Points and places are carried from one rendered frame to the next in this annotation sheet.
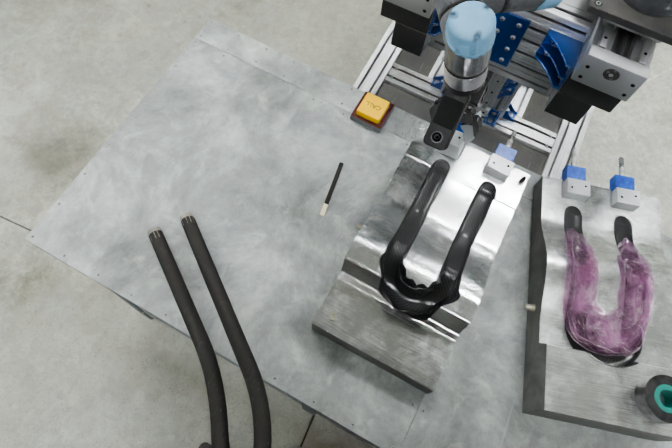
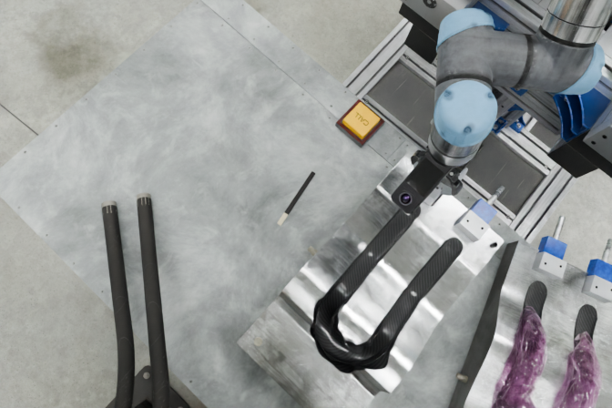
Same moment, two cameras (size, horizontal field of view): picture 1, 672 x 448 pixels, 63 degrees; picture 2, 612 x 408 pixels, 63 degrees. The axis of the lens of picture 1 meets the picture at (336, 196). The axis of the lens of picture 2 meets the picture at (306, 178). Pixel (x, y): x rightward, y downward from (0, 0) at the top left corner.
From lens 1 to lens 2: 0.30 m
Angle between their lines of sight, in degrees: 10
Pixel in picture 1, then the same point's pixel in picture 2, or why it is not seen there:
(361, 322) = (285, 353)
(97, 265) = (48, 225)
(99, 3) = not seen: outside the picture
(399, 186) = (362, 220)
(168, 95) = (156, 57)
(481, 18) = (479, 108)
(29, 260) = not seen: hidden behind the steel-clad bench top
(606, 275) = (551, 372)
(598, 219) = (563, 302)
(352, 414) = not seen: outside the picture
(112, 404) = (75, 311)
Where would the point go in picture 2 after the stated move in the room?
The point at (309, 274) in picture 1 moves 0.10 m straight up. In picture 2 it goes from (250, 283) to (248, 281)
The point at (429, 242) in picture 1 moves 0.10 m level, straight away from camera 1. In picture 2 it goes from (374, 292) to (411, 256)
